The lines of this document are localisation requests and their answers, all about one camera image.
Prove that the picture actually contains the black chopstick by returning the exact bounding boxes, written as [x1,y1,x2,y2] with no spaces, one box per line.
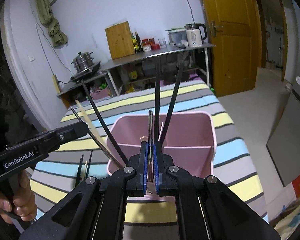
[75,155,84,186]
[81,80,128,166]
[154,57,160,142]
[84,150,94,180]
[160,63,184,144]

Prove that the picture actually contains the black handled utensil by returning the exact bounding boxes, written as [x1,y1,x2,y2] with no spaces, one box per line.
[148,109,154,182]

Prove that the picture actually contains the wooden chopstick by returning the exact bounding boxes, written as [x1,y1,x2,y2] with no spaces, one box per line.
[82,161,88,181]
[75,100,109,150]

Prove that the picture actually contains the metal kitchen shelf table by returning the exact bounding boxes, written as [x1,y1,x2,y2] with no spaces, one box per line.
[98,42,216,97]

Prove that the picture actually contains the person's left hand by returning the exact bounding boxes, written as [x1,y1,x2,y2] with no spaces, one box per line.
[0,170,37,224]

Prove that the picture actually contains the striped tablecloth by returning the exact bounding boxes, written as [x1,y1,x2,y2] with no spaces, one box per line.
[29,76,269,240]

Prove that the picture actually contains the pink plastic utensil holder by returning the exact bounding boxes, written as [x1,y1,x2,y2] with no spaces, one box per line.
[110,111,217,178]

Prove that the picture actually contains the wooden chopstick in holder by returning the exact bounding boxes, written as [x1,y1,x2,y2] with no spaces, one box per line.
[75,100,109,150]

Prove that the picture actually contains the black chopstick on cloth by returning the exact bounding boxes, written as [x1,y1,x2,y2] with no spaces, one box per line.
[84,150,94,180]

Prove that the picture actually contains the black chopstick in holder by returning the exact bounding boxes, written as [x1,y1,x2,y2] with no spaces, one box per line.
[154,57,160,142]
[81,80,128,166]
[160,63,184,144]

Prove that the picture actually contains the white power strip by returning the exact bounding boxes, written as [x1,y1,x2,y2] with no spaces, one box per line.
[52,74,61,94]

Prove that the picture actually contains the black induction cooker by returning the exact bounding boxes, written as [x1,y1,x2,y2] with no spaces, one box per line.
[69,61,101,82]

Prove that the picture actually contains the stainless steel steamer pot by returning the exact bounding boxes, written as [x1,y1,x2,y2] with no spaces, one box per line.
[71,52,94,72]

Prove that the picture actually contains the green hanging cloth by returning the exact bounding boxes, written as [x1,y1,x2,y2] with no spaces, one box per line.
[36,0,68,47]

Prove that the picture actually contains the green label bottle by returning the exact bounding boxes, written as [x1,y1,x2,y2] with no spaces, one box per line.
[131,33,140,53]

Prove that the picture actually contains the red low tin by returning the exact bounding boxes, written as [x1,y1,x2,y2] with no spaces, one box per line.
[151,43,160,50]

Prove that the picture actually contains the red lidded jar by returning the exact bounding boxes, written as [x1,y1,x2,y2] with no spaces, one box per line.
[141,39,151,52]

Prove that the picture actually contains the clear drinking glass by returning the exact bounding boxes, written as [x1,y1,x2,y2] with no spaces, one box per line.
[158,37,167,48]

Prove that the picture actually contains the dark sauce bottle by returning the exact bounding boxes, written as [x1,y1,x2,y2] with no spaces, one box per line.
[135,31,143,52]

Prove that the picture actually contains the wooden cutting board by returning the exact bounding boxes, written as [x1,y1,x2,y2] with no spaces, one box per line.
[105,21,135,60]

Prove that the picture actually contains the clear plastic container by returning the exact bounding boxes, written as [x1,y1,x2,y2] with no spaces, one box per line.
[166,28,188,47]

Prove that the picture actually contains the white electric kettle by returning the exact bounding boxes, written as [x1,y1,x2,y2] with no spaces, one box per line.
[185,23,207,47]

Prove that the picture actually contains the yellow wooden door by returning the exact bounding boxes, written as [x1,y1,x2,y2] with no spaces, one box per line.
[203,0,258,96]

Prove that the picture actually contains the white wall switch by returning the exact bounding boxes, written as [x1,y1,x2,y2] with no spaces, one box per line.
[28,55,35,62]

